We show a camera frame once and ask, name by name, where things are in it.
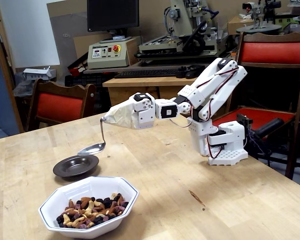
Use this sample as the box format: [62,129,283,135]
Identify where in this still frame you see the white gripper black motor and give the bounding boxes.
[132,92,157,130]

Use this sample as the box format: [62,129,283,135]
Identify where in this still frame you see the beige masking tape wrap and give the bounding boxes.
[103,98,140,130]

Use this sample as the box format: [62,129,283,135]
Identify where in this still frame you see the bent metal spoon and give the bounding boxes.
[77,117,106,156]

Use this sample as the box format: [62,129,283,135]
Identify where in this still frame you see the mixed nuts and dried fruit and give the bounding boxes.
[56,192,130,229]

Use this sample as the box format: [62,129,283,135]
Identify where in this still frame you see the light wooden desk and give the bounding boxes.
[102,75,200,111]

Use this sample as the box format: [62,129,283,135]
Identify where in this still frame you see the black keyboard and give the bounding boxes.
[114,67,182,79]

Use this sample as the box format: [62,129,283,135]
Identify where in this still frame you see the dark wooden workbench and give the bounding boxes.
[82,56,237,75]

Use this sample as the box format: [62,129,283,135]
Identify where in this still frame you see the beige control box red button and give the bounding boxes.
[86,37,138,70]

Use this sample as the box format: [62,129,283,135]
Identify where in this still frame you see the black plastic crate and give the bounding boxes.
[64,74,113,111]

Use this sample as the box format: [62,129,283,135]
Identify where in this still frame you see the white octagonal bowl blue rim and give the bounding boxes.
[38,175,140,240]

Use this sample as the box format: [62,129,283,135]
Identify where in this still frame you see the small dark brown plate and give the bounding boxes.
[52,154,100,178]

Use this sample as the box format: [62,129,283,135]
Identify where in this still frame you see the red black case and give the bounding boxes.
[66,57,89,77]

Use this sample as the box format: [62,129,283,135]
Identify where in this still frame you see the low wooden chair red cushion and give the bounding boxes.
[24,78,97,133]

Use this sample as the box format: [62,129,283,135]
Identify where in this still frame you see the brown cardboard sheet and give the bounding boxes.
[73,33,113,60]

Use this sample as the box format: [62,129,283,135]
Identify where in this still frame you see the black circuit board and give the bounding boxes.
[236,112,254,131]

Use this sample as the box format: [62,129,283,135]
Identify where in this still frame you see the black computer monitor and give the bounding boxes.
[86,0,140,44]

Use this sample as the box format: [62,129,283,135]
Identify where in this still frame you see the beige milling machine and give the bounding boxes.
[134,0,231,66]

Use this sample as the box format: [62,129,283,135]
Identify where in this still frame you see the large grey cardboard sheet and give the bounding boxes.
[46,0,91,76]

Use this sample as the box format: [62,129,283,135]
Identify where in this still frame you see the small white paper box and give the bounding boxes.
[22,66,57,82]

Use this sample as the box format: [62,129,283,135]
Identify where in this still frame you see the black cylinder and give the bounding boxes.
[254,117,285,138]

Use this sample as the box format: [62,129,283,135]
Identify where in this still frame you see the grey plastic bag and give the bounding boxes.
[13,79,36,97]

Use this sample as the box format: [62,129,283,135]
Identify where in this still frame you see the brown cardboard box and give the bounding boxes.
[226,16,256,36]

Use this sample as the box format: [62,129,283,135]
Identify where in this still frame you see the tall wooden chair red cushion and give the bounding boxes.
[224,31,300,180]

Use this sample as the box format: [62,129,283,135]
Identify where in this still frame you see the dark round platter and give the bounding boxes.
[236,23,283,36]

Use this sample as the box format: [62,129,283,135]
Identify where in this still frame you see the blue door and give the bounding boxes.
[0,44,20,142]

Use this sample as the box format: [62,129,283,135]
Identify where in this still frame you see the small metal apparatus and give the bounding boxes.
[242,0,282,27]

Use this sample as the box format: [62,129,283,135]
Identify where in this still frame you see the green box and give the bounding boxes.
[274,13,300,32]

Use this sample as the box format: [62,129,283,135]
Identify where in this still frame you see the thin purple cable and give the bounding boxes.
[247,128,272,166]

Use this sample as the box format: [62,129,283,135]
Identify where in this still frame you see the wooden door frame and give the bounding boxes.
[0,0,25,133]

